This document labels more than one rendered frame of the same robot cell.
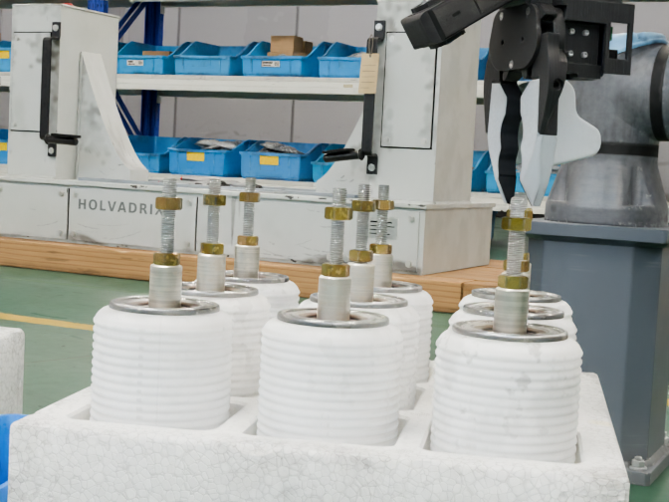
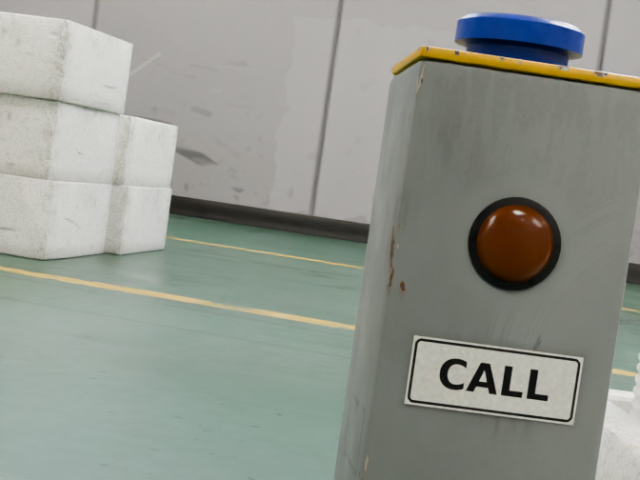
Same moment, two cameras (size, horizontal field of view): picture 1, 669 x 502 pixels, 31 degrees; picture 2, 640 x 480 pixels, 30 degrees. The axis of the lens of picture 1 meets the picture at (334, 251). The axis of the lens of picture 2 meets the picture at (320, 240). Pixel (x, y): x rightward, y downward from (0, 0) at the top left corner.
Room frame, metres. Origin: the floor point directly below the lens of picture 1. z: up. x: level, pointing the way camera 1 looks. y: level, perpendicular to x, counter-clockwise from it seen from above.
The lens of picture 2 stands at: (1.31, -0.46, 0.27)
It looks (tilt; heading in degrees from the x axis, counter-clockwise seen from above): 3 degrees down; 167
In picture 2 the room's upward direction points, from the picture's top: 8 degrees clockwise
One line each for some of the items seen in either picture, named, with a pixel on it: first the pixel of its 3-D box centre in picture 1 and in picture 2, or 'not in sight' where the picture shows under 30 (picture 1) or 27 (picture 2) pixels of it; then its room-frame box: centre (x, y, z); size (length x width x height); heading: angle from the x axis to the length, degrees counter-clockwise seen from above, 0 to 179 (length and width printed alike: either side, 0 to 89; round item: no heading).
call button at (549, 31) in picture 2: not in sight; (516, 54); (0.95, -0.32, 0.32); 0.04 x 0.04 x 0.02
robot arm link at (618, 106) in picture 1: (620, 89); not in sight; (1.51, -0.34, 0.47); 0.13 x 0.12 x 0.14; 60
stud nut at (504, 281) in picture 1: (513, 281); not in sight; (0.79, -0.12, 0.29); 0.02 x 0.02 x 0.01; 83
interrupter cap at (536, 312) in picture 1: (513, 312); not in sight; (0.91, -0.14, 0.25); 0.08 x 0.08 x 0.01
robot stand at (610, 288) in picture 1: (597, 342); not in sight; (1.51, -0.34, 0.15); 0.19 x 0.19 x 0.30; 64
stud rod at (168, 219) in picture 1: (167, 233); not in sight; (0.83, 0.11, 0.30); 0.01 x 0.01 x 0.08
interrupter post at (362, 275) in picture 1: (359, 284); not in sight; (0.93, -0.02, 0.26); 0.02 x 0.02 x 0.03
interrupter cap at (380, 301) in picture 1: (358, 301); not in sight; (0.93, -0.02, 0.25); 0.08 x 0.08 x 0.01
